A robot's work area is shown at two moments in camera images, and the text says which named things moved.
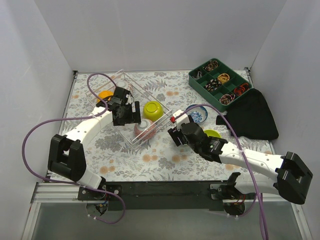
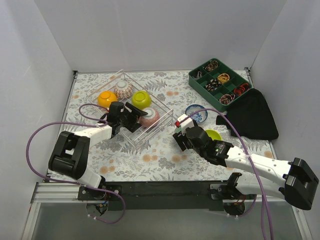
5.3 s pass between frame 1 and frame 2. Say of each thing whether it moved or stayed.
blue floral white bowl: stayed
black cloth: stayed
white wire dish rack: stayed
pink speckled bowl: moved
